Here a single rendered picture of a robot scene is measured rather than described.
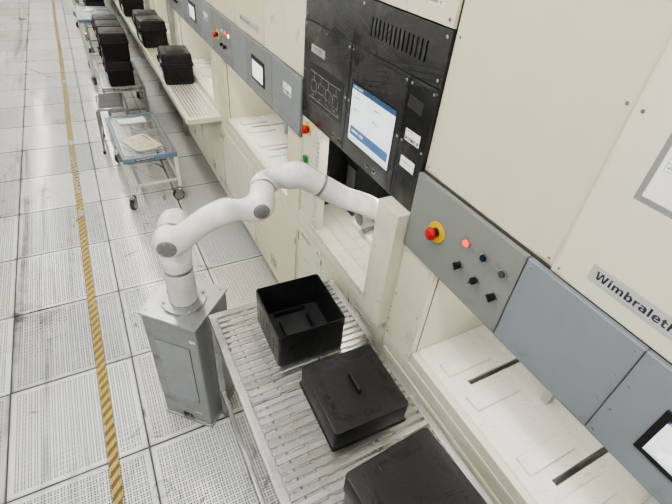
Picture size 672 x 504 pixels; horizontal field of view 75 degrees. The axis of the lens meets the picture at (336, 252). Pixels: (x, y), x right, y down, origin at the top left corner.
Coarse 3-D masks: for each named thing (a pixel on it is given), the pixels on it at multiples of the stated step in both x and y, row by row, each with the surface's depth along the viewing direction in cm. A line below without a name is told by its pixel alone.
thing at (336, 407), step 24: (336, 360) 161; (360, 360) 162; (312, 384) 152; (336, 384) 153; (360, 384) 154; (384, 384) 155; (312, 408) 156; (336, 408) 146; (360, 408) 147; (384, 408) 147; (336, 432) 139; (360, 432) 145
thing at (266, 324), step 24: (264, 288) 178; (288, 288) 184; (312, 288) 191; (264, 312) 170; (288, 312) 189; (312, 312) 191; (336, 312) 176; (288, 336) 160; (312, 336) 166; (336, 336) 173; (288, 360) 169
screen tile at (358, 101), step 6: (354, 96) 158; (360, 96) 154; (354, 102) 158; (360, 102) 155; (366, 102) 151; (360, 108) 156; (366, 108) 152; (354, 114) 160; (366, 114) 153; (354, 120) 161; (360, 120) 158; (366, 120) 154; (360, 126) 159; (366, 126) 155; (366, 132) 156
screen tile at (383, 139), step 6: (372, 114) 150; (378, 114) 147; (384, 114) 144; (378, 120) 147; (384, 120) 144; (372, 126) 152; (384, 126) 145; (390, 126) 142; (372, 132) 152; (378, 132) 149; (390, 132) 143; (378, 138) 150; (384, 138) 147; (384, 144) 148
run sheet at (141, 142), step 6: (126, 138) 371; (132, 138) 372; (138, 138) 373; (144, 138) 374; (150, 138) 375; (126, 144) 363; (132, 144) 364; (138, 144) 364; (144, 144) 365; (150, 144) 366; (156, 144) 367; (162, 144) 368; (138, 150) 355; (144, 150) 357
